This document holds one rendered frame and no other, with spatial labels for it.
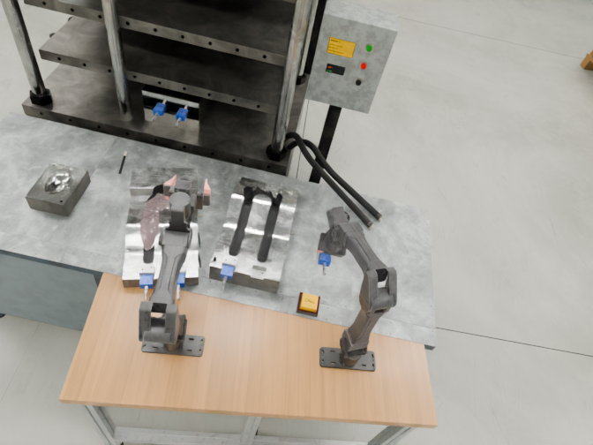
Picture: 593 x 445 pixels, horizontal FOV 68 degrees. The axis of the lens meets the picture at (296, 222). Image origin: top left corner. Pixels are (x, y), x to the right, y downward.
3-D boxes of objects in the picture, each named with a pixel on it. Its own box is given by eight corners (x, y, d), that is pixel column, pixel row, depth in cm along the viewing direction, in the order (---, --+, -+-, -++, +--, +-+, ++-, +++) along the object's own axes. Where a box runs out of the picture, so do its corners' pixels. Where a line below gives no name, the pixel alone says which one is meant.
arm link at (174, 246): (161, 224, 124) (134, 323, 104) (193, 229, 125) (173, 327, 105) (164, 250, 133) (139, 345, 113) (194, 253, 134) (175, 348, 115)
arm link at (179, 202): (164, 189, 123) (155, 222, 116) (195, 193, 124) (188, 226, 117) (167, 215, 132) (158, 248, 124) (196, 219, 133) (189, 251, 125)
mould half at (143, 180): (198, 284, 163) (198, 268, 154) (123, 287, 157) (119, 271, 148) (198, 185, 193) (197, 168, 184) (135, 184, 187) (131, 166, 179)
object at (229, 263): (228, 296, 155) (228, 288, 151) (214, 292, 155) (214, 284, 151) (237, 265, 163) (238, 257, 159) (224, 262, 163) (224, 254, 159)
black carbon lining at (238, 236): (266, 267, 164) (269, 252, 157) (224, 258, 164) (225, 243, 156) (281, 200, 187) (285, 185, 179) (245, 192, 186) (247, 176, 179)
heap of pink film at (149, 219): (189, 250, 164) (188, 237, 158) (138, 251, 161) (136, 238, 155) (189, 198, 180) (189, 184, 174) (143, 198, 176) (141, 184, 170)
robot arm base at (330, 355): (324, 338, 149) (324, 358, 145) (380, 343, 152) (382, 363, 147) (319, 347, 155) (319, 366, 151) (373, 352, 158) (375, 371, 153)
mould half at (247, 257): (276, 293, 166) (281, 275, 155) (208, 278, 165) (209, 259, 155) (296, 199, 198) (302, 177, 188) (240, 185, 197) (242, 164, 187)
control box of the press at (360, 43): (319, 252, 282) (398, 34, 169) (273, 241, 281) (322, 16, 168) (323, 226, 296) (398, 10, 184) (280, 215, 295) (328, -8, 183)
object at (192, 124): (198, 132, 217) (198, 103, 203) (145, 120, 216) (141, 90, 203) (224, 78, 249) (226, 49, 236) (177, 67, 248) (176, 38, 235)
